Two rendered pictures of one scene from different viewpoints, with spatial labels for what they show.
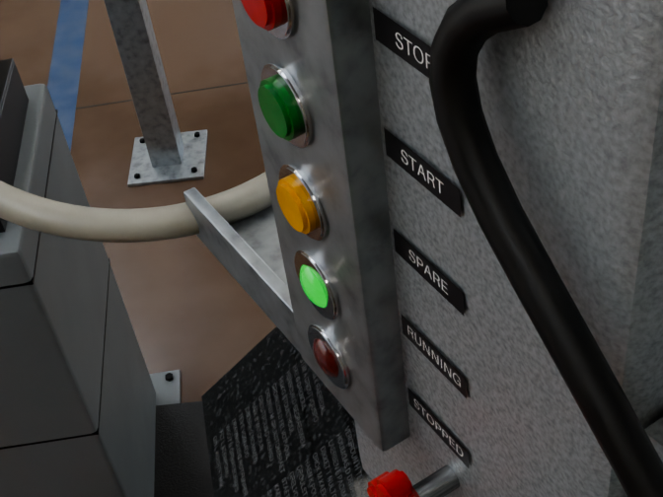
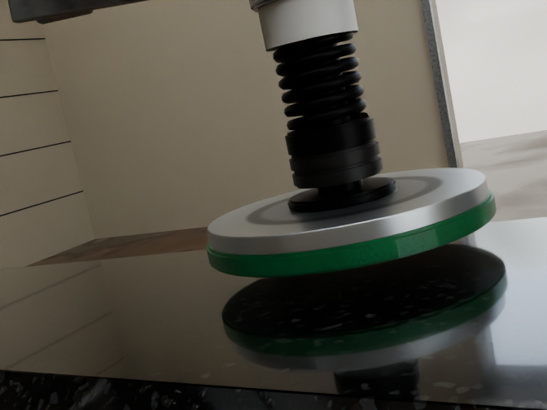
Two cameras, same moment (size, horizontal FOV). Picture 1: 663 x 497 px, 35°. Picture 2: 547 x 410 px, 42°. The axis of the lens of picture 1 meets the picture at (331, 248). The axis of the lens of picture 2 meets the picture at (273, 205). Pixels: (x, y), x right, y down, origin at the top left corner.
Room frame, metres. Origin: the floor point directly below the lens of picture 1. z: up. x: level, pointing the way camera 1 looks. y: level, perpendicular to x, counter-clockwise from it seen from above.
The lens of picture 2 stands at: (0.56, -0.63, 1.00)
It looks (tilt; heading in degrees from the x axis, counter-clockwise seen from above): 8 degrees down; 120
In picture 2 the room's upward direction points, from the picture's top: 12 degrees counter-clockwise
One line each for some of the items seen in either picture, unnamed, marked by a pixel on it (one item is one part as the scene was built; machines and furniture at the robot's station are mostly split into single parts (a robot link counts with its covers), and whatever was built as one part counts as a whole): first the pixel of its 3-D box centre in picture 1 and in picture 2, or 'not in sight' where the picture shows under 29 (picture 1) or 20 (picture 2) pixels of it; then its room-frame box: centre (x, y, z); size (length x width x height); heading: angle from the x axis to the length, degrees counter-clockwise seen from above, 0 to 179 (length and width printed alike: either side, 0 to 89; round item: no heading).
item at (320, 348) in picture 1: (330, 355); not in sight; (0.34, 0.01, 1.31); 0.02 x 0.01 x 0.02; 27
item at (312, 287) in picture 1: (318, 283); not in sight; (0.34, 0.01, 1.36); 0.02 x 0.01 x 0.02; 27
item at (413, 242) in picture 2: not in sight; (344, 211); (0.34, -0.14, 0.90); 0.22 x 0.22 x 0.04
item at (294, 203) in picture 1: (300, 203); not in sight; (0.34, 0.01, 1.41); 0.03 x 0.01 x 0.03; 27
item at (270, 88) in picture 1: (283, 106); not in sight; (0.34, 0.01, 1.46); 0.03 x 0.01 x 0.03; 27
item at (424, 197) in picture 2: not in sight; (343, 206); (0.34, -0.14, 0.91); 0.21 x 0.21 x 0.01
